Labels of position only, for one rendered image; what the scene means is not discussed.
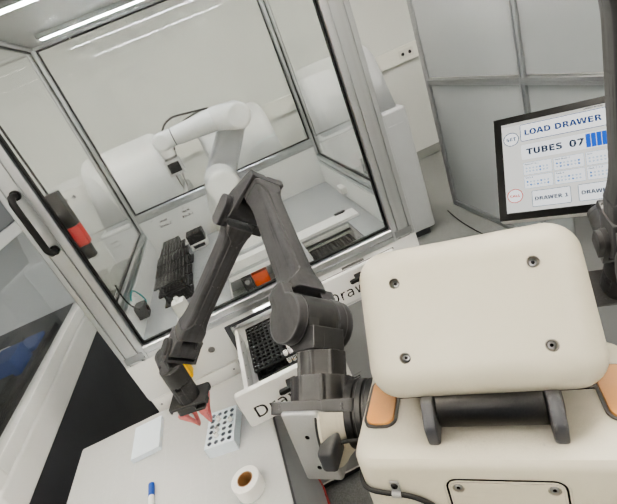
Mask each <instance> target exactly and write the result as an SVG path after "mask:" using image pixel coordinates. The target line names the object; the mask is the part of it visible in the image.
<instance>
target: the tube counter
mask: <svg viewBox="0 0 617 504"><path fill-rule="evenodd" d="M567 138H568V149H569V152H570V151H576V150H582V149H588V148H593V147H599V146H605V145H607V131H606V129H603V130H598V131H593V132H588V133H583V134H577V135H572V136H567Z"/></svg>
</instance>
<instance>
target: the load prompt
mask: <svg viewBox="0 0 617 504"><path fill-rule="evenodd" d="M605 125H606V111H605V107H601V108H596V109H591V110H587V111H582V112H577V113H573V114H568V115H564V116H559V117H554V118H550V119H545V120H541V121H536V122H531V123H527V124H522V125H519V128H520V142H524V141H529V140H534V139H539V138H544V137H549V136H554V135H559V134H564V133H570V132H575V131H580V130H585V129H590V128H595V127H600V126H605Z"/></svg>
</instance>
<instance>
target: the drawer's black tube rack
mask: <svg viewBox="0 0 617 504"><path fill-rule="evenodd" d="M267 321H268V322H267ZM269 323H270V318H268V319H266V320H264V321H262V322H259V323H257V324H255V325H253V326H251V327H249V328H247V329H245V332H246V336H247V341H248V345H249V350H250V355H251V359H252V364H253V368H254V367H256V366H259V365H260V364H263V363H265V362H267V361H269V360H271V359H273V358H275V357H277V356H279V355H281V354H282V355H283V350H285V349H286V350H287V347H286V345H281V344H278V343H276V342H275V341H274V340H273V338H272V336H271V333H270V324H269ZM260 324H261V325H260ZM265 325H266V326H265ZM256 326H257V327H256ZM261 327H262V328H261ZM252 328H253V329H252ZM257 329H258V330H257ZM248 330H249V331H248ZM253 331H254V332H253ZM249 340H250V341H249ZM251 351H252V352H251ZM287 351H288V350H287ZM253 358H254V359H253ZM290 358H291V360H292V362H291V363H289V362H288V361H287V359H284V360H282V361H280V362H278V363H276V364H274V365H272V366H270V367H268V368H266V369H264V370H262V371H260V372H258V373H257V375H258V379H259V381H261V380H263V379H265V378H267V377H269V376H271V375H273V374H275V373H278V372H280V371H282V370H284V369H286V368H288V367H290V366H292V365H294V364H296V363H297V360H296V361H293V359H292V357H291V356H290ZM254 362H255V363H254Z"/></svg>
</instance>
